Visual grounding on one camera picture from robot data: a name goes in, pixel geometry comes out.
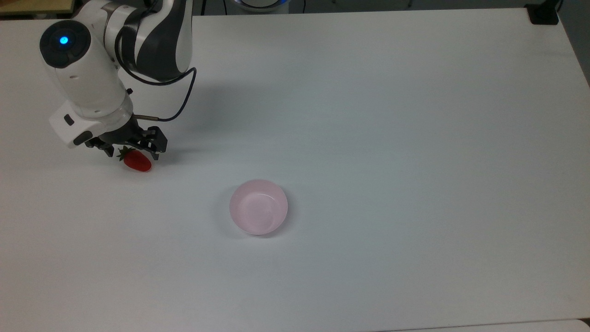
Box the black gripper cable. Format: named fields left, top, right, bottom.
left=114, top=25, right=198, bottom=123

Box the red strawberry with green stem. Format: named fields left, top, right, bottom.
left=117, top=145, right=153, bottom=173

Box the black table clamp mount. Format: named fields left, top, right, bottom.
left=525, top=0, right=564, bottom=25

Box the wooden side table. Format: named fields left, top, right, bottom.
left=0, top=0, right=76, bottom=18

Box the white robot base blue ring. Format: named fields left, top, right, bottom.
left=230, top=0, right=292, bottom=13

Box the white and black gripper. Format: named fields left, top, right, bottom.
left=48, top=100, right=168, bottom=161

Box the pink plastic bowl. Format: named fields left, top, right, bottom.
left=229, top=179, right=289, bottom=237

